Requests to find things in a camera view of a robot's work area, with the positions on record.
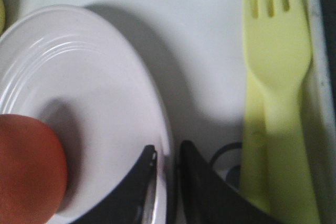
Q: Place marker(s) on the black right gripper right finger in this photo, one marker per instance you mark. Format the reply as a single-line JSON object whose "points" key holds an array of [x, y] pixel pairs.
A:
{"points": [[207, 198]]}

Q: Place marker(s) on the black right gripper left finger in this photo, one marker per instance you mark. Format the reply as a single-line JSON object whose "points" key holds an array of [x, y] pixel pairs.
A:
{"points": [[133, 200]]}

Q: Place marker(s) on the orange mandarin fruit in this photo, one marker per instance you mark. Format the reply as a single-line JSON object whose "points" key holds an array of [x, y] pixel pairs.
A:
{"points": [[33, 170]]}

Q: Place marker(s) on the white round plate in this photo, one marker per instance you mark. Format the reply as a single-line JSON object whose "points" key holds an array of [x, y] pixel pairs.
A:
{"points": [[73, 70]]}

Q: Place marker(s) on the white bear-print tray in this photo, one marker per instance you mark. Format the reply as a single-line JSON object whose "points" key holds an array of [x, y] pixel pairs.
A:
{"points": [[193, 50]]}

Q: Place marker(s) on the yellow plastic utensil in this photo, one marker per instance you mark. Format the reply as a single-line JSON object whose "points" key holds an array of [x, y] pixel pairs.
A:
{"points": [[315, 108]]}

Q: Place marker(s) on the yellow plastic fork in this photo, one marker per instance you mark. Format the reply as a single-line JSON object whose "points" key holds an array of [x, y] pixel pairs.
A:
{"points": [[278, 55]]}

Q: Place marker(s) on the yellow lemon left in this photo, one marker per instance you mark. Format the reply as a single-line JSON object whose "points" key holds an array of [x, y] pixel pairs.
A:
{"points": [[2, 16]]}

